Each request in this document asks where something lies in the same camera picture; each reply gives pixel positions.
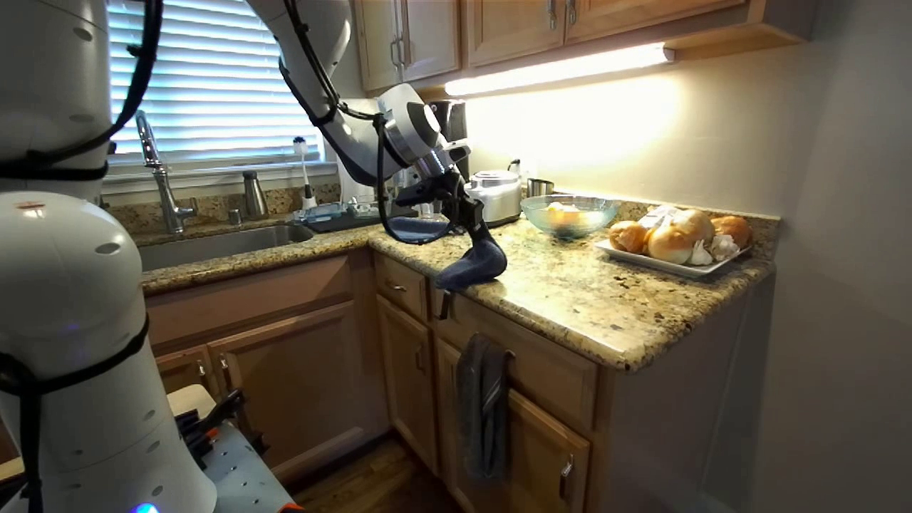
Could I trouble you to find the chrome kitchen faucet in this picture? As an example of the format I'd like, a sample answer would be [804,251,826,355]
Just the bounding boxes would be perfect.
[133,108,196,236]

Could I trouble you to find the wooden cabinet door left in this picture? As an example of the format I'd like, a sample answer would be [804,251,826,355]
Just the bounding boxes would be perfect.
[378,300,440,473]

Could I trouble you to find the under cabinet light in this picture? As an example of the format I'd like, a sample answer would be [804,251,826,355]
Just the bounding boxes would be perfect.
[444,42,672,98]

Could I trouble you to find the wooden drawer with towels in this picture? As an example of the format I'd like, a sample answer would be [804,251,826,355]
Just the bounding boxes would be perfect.
[430,292,598,430]

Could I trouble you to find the glass fruit bowl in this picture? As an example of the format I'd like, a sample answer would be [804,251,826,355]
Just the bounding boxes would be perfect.
[521,194,618,239]

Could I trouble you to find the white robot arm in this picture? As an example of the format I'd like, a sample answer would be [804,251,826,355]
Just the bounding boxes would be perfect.
[0,0,508,513]

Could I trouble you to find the grey hanging towel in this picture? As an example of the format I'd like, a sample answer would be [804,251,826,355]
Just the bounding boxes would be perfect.
[457,335,508,483]

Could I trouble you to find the white plate with bread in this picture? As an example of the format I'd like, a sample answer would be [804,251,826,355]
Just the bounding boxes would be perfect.
[596,206,753,278]

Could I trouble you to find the steel kitchen sink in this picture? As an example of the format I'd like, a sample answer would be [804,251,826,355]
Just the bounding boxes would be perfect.
[139,223,314,272]

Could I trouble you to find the wooden cabinet door right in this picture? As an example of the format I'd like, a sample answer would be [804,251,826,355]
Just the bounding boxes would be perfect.
[437,343,591,513]

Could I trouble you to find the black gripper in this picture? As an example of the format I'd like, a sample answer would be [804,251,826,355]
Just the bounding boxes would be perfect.
[418,172,491,243]

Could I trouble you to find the wooden sink cabinet door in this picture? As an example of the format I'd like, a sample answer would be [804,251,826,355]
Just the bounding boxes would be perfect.
[210,303,387,483]

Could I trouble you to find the wooden upper cabinets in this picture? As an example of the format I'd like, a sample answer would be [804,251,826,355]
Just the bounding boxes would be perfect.
[348,0,820,101]

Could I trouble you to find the blue towel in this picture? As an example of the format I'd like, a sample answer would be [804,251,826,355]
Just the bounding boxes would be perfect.
[387,216,451,246]
[437,239,508,292]

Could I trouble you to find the wooden drawer with handle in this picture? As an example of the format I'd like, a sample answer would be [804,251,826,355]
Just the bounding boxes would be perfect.
[373,253,428,323]

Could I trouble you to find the white window blinds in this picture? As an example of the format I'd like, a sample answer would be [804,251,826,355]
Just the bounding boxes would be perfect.
[139,0,327,169]

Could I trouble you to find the folded blue towel on counter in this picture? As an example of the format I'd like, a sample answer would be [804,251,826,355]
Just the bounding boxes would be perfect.
[387,216,451,246]

